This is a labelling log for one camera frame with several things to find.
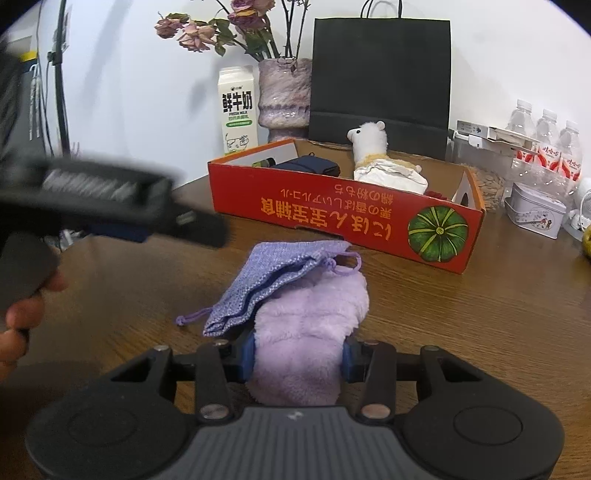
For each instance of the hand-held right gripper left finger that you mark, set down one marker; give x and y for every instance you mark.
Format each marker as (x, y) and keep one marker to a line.
(249, 357)

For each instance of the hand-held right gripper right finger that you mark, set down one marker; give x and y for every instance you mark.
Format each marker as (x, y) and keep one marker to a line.
(349, 360)

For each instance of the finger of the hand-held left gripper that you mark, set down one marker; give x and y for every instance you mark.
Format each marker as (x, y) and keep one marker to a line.
(198, 228)

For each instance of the light purple fluffy cloth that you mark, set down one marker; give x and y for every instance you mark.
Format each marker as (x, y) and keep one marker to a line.
(304, 332)

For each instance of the dark blue wallet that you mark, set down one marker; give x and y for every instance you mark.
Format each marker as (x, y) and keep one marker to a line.
(307, 166)

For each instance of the red cardboard box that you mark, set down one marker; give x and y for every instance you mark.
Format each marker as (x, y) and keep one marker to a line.
(332, 217)

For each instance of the white cloth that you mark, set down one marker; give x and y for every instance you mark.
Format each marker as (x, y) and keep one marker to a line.
(392, 180)

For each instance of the white yellow alpaca plush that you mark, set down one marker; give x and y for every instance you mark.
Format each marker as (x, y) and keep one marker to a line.
(369, 138)

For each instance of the person's left hand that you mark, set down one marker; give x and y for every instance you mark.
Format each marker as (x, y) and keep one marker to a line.
(23, 314)

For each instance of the black light stand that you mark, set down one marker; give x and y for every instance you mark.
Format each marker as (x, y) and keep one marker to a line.
(60, 78)

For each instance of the white green milk carton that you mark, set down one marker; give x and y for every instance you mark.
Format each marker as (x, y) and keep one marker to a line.
(238, 110)

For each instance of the purple textured vase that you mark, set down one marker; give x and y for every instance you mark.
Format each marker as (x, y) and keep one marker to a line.
(284, 97)

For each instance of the dried rose bouquet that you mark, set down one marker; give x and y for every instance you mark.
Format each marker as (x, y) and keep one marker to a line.
(231, 27)

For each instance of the clear seed container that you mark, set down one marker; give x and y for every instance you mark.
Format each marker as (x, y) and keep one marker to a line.
(489, 184)

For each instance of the black paper bag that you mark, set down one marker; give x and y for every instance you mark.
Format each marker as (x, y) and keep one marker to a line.
(381, 83)

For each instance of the white printed tin box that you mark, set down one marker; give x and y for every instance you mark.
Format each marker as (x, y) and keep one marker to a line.
(535, 212)

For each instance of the yellow green apple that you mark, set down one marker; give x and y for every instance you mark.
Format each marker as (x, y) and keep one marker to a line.
(587, 242)

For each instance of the flat white box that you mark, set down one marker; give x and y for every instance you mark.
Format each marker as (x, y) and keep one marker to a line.
(494, 136)

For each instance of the white round device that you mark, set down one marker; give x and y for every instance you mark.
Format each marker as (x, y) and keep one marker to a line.
(582, 203)

